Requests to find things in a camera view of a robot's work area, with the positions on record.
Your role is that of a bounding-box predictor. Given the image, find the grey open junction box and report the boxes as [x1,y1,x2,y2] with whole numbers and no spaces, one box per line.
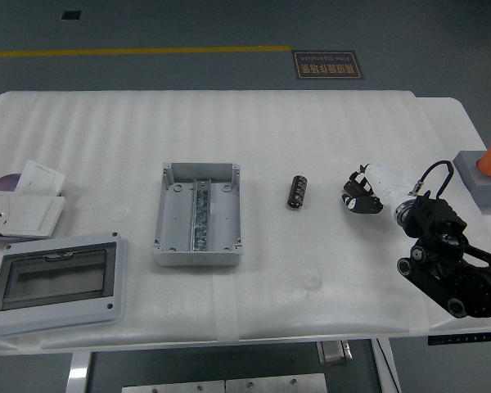
[152,161,246,267]

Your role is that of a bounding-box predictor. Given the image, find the black table control panel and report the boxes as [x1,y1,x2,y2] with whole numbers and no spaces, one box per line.
[428,331,491,346]

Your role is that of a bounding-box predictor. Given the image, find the grey block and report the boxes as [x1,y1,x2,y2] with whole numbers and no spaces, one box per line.
[453,150,491,212]

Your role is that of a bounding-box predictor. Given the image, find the grey metal plate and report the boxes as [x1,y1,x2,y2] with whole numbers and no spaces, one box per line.
[121,380,226,393]

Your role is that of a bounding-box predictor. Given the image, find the metal mounting rail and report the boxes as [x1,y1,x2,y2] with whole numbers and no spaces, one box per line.
[187,178,213,253]

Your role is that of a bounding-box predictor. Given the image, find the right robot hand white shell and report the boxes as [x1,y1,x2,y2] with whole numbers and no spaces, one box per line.
[342,162,414,215]

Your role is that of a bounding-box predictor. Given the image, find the white rocker switch panel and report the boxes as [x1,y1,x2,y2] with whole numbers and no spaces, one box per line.
[0,194,66,240]

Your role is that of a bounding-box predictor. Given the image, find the white table leg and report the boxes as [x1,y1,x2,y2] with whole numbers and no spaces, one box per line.
[66,351,92,393]
[372,338,402,393]

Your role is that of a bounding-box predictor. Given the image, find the purple round disc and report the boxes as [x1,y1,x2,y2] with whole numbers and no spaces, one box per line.
[0,174,24,242]

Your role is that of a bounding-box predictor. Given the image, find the grey cover with clear window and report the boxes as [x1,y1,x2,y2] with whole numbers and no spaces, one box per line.
[0,232,128,337]

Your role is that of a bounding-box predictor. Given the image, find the white foam mat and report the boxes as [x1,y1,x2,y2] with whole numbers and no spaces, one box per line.
[0,89,490,351]

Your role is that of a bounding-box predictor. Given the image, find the grey metal bracket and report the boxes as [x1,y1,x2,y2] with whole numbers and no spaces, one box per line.
[317,340,353,365]

